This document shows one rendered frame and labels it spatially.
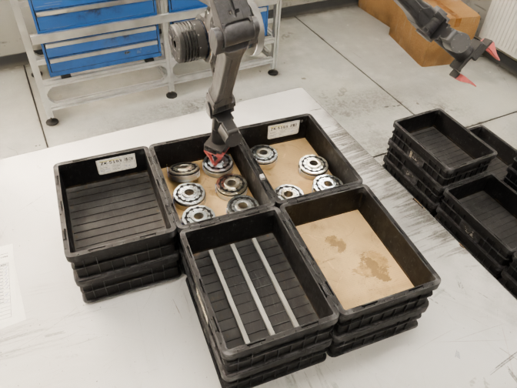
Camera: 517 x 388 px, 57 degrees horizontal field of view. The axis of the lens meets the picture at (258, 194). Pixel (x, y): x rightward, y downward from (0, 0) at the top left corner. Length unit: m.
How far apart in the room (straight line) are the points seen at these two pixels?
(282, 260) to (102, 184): 0.66
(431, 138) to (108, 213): 1.66
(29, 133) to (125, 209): 1.95
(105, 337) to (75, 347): 0.08
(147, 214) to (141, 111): 1.98
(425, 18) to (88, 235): 1.16
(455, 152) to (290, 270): 1.37
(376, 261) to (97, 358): 0.83
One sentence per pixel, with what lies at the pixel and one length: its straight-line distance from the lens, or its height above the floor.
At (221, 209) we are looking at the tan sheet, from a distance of 1.54.
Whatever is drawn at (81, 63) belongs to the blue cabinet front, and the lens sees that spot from 3.33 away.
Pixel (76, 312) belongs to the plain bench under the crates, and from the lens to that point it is 1.53.
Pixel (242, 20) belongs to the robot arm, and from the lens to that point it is 1.14.
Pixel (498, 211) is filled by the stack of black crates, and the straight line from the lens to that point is 2.48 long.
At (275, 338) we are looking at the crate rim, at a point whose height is 0.93.
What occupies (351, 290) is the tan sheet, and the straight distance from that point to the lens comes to 1.38.
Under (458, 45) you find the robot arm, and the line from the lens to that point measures 1.52.
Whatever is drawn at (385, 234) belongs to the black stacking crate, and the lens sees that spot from 1.48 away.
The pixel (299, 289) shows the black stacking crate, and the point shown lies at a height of 0.83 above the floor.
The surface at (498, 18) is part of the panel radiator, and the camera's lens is 4.42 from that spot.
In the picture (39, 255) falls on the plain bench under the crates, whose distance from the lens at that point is 1.70.
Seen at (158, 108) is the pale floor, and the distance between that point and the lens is 3.47.
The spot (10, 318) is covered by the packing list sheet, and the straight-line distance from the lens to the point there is 1.58.
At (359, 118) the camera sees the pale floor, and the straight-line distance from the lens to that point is 3.47.
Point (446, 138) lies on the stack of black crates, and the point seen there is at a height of 0.49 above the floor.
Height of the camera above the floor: 1.94
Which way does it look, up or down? 44 degrees down
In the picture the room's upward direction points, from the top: 3 degrees clockwise
